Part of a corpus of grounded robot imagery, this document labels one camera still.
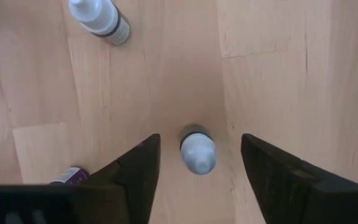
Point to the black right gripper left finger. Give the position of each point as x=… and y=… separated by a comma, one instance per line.
x=129, y=186

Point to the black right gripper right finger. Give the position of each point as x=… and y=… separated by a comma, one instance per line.
x=291, y=193

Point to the small blue-purple label bottle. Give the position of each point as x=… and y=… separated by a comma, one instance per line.
x=71, y=175

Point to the small green label dropper bottle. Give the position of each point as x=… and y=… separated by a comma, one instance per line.
x=197, y=152

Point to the small white-capped dropper bottle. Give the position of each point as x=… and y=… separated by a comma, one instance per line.
x=99, y=18

